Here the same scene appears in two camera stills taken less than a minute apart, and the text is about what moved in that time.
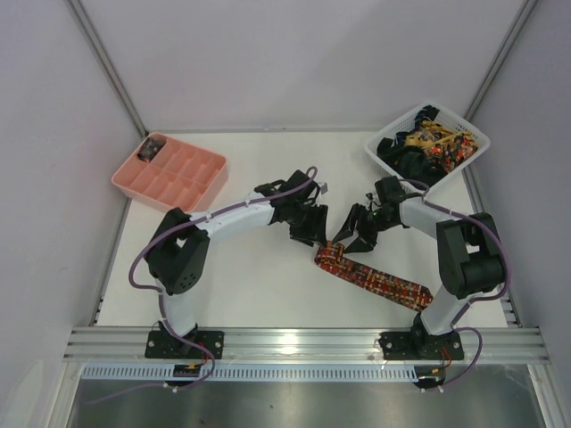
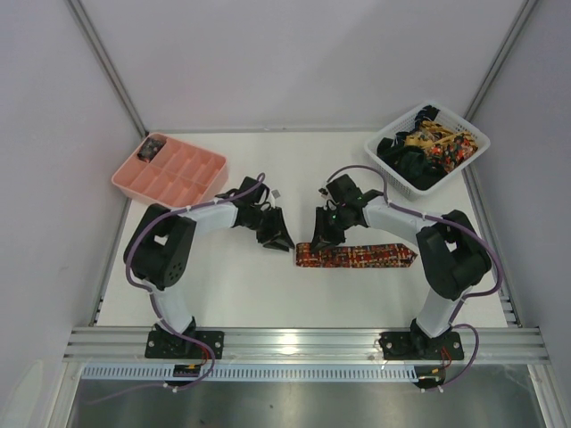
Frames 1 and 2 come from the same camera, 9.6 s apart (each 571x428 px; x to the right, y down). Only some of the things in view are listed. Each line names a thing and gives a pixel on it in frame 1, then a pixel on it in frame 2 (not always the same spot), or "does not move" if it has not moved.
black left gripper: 308,221 → 268,226
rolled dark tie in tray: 150,148 does not move
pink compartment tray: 173,173 does not move
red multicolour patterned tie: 409,295 → 351,256
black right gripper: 364,224 → 326,222
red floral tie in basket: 450,153 does not move
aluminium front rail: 299,346 does not move
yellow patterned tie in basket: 433,134 does not move
